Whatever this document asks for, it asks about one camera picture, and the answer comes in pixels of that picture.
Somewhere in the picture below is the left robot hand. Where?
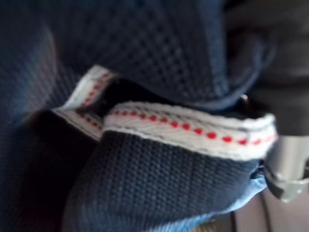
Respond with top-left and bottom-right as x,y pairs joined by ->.
223,0 -> 309,203

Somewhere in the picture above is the navy blue mesh garment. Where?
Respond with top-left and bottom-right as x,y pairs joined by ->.
0,0 -> 278,232

